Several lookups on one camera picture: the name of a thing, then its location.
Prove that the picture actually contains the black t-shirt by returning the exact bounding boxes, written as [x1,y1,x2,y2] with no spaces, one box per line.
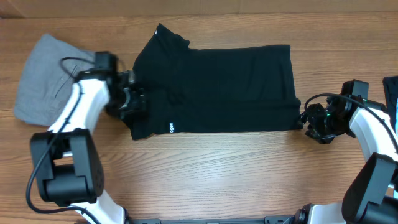
[124,25,302,140]

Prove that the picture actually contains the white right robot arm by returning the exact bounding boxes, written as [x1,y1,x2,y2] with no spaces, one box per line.
[288,80,397,224]

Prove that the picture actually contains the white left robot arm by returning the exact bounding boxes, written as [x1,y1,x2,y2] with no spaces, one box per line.
[25,52,147,224]

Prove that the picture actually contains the light blue item right edge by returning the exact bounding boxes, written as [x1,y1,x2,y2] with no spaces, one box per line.
[395,115,398,136]

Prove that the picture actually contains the dark garment at right edge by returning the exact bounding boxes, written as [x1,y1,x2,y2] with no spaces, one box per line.
[382,76,397,128]

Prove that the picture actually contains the folded grey shorts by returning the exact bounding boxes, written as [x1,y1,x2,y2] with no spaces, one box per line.
[14,34,95,126]

